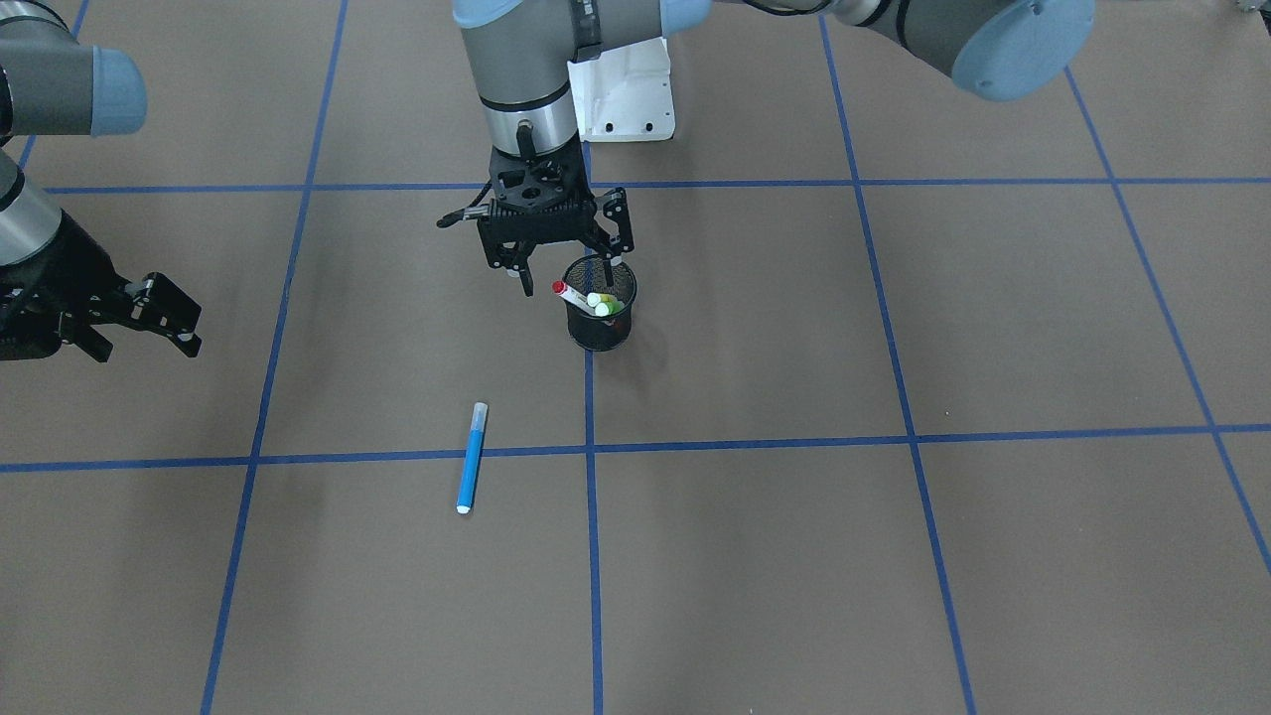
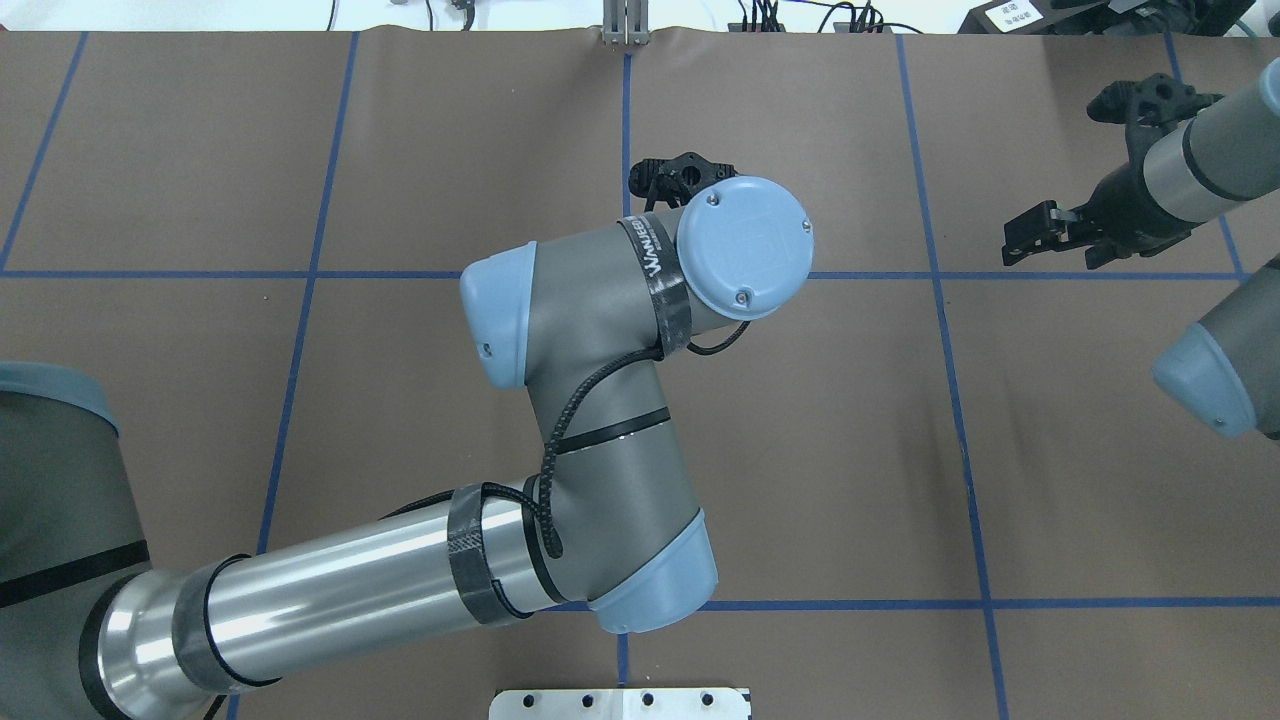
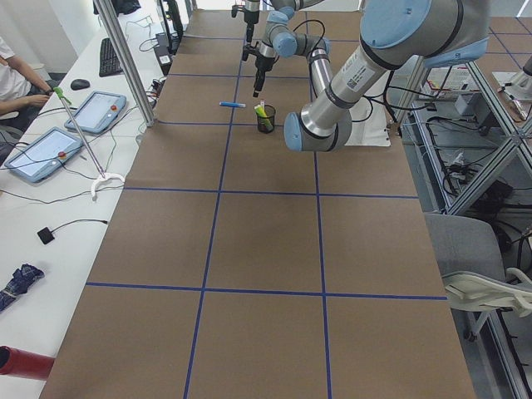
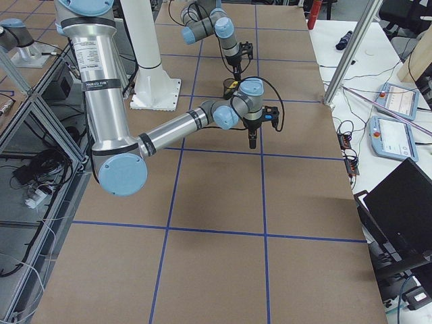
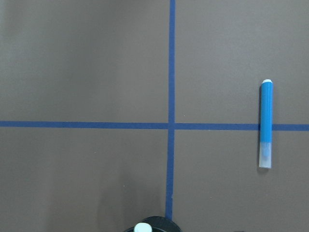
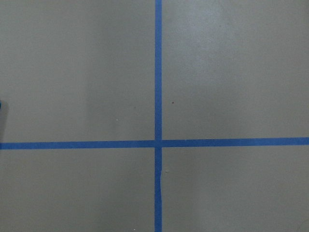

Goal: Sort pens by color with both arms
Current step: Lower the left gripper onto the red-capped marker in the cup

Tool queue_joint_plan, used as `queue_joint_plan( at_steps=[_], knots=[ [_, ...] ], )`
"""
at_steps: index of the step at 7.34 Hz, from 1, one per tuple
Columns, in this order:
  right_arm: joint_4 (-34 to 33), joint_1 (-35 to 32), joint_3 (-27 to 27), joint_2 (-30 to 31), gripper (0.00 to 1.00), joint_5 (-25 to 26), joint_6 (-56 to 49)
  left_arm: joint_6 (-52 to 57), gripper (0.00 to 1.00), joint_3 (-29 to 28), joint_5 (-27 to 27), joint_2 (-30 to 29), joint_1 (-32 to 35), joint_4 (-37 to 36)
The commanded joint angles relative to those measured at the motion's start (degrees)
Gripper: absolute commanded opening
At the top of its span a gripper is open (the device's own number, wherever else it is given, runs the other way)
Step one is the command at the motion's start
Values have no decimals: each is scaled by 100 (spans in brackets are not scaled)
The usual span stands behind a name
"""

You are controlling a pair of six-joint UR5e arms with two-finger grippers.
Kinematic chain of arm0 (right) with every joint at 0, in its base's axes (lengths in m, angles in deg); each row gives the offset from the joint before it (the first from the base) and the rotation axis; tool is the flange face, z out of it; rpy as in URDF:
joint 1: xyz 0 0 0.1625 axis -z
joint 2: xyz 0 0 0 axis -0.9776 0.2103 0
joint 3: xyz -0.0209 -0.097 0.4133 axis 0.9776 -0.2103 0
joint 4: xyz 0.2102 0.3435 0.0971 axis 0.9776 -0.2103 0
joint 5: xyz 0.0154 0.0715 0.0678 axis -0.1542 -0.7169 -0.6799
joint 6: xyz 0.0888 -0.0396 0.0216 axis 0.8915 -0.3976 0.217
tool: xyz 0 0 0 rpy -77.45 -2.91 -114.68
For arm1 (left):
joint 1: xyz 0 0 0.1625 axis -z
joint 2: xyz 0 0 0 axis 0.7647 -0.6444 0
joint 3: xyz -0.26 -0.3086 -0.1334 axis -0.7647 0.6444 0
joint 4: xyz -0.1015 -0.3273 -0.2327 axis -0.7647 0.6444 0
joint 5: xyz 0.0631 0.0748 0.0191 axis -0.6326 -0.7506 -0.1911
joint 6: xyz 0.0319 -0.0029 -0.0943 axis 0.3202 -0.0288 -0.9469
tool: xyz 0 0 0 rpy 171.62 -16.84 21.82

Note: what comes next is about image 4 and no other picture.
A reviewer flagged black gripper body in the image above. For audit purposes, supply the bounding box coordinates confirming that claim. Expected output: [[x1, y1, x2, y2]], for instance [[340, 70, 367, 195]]
[[243, 117, 263, 135], [225, 51, 242, 70]]

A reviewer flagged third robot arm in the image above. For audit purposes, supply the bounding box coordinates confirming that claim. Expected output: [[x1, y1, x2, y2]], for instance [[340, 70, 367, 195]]
[[1, 18, 48, 68]]

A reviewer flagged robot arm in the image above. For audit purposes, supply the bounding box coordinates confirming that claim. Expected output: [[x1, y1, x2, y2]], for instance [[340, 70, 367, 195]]
[[180, 1, 253, 81], [55, 1, 265, 196]]

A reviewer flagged yellow marker pen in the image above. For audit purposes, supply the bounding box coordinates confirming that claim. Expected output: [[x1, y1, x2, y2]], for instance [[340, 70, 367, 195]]
[[227, 80, 238, 93]]

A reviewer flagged black mesh pen cup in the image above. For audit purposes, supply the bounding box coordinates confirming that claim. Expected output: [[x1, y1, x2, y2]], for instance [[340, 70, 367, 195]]
[[223, 78, 240, 100]]

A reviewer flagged red fire extinguisher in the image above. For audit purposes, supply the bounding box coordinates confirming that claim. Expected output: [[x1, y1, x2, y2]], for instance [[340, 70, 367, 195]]
[[307, 0, 322, 30]]

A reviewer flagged teach pendant lower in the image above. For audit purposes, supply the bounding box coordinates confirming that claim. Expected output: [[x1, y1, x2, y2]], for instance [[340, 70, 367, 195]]
[[369, 116, 419, 162]]

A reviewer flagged teach pendant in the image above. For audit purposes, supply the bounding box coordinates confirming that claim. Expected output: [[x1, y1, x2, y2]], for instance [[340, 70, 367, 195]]
[[375, 82, 420, 121], [369, 116, 419, 162]]

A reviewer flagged teach pendant upper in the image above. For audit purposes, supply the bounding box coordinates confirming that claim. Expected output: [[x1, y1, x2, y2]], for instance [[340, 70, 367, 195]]
[[375, 82, 420, 121]]

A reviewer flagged black laptop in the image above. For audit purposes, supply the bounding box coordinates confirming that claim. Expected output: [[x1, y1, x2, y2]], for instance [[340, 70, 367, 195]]
[[355, 158, 431, 257]]

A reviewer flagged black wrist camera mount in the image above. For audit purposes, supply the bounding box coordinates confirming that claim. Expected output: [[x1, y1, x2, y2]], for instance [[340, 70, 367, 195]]
[[239, 41, 254, 61]]

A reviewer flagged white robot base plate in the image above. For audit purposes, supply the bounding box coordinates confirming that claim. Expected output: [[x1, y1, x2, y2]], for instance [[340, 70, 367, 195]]
[[130, 77, 182, 111]]

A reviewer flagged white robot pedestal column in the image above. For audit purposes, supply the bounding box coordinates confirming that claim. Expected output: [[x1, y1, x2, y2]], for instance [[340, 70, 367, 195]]
[[120, 0, 161, 70]]

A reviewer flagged aluminium frame post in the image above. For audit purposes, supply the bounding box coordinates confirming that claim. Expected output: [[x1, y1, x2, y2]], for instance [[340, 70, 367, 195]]
[[323, 0, 383, 106]]

